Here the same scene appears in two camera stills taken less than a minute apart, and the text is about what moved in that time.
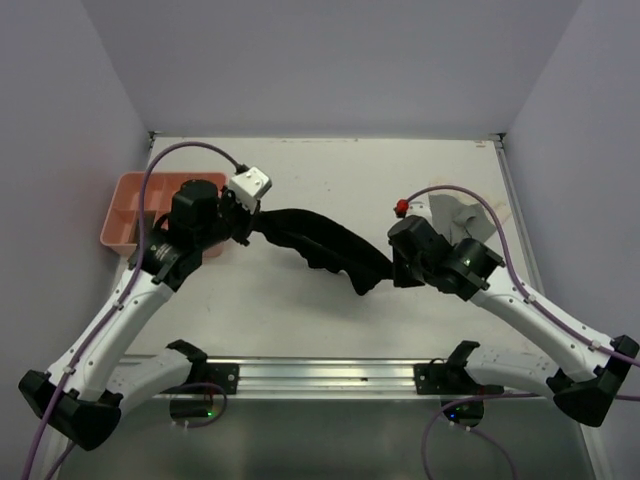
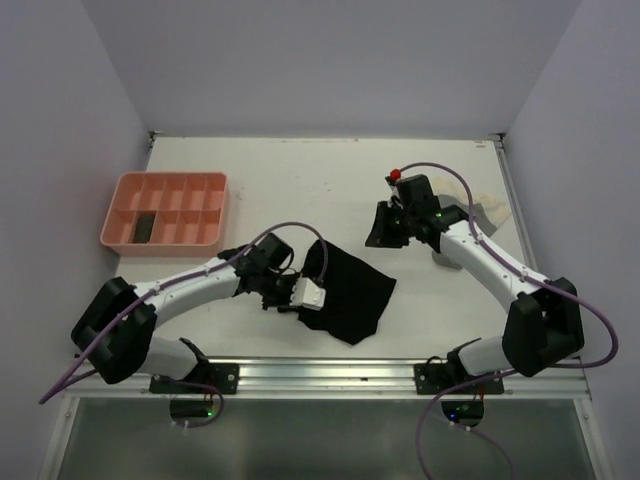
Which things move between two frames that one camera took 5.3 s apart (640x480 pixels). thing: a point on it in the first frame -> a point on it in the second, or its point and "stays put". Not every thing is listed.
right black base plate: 440,378 stays put
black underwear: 322,244 -> 355,294
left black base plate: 225,375 stays put
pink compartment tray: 122,227 stays put
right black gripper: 399,276 -> 380,234
